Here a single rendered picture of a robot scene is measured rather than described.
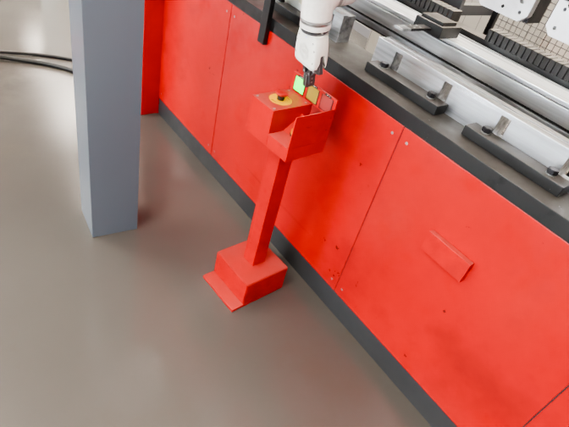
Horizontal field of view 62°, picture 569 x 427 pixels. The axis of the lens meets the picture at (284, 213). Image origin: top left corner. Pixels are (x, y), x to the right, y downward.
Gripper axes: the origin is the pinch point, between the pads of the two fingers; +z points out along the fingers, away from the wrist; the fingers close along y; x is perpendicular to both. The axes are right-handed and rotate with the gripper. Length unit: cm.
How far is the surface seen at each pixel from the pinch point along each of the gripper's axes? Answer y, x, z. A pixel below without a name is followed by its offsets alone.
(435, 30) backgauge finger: -3, 53, -3
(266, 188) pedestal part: 1.2, -13.5, 37.2
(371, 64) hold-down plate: -0.9, 24.6, 1.7
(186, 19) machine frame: -108, 6, 29
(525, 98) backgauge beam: 33, 59, 4
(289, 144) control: 10.5, -12.3, 12.2
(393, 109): 18.1, 18.5, 4.9
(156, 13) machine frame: -132, -1, 35
